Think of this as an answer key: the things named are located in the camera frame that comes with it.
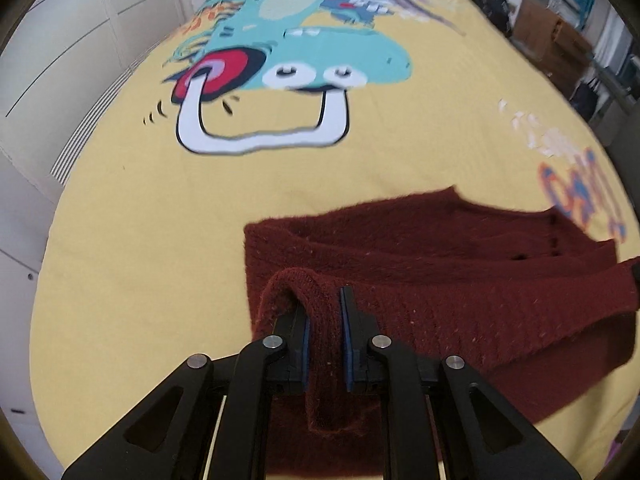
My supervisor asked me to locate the wooden drawer cabinet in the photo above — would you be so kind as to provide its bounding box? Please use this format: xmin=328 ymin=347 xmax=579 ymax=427
xmin=512 ymin=0 xmax=596 ymax=98

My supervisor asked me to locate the purple cloth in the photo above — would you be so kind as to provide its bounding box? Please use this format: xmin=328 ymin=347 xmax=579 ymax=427
xmin=606 ymin=435 xmax=627 ymax=467

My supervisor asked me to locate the dark blue bag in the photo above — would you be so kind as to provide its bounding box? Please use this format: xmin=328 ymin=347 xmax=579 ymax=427
xmin=570 ymin=80 xmax=601 ymax=121

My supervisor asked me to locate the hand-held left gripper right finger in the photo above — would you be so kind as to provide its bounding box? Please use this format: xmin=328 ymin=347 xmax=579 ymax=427
xmin=340 ymin=286 xmax=583 ymax=480

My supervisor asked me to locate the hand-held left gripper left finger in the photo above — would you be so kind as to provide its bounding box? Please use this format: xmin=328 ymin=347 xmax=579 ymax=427
xmin=62 ymin=305 xmax=312 ymax=480

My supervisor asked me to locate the yellow cartoon printed blanket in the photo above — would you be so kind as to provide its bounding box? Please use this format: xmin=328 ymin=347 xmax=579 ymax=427
xmin=27 ymin=0 xmax=636 ymax=480

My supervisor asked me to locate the dark red knit sweater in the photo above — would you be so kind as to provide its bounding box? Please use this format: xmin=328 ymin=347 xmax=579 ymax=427
xmin=242 ymin=185 xmax=640 ymax=476

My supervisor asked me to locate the grey chair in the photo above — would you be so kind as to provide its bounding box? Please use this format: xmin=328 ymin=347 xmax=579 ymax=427
xmin=590 ymin=67 xmax=636 ymax=146

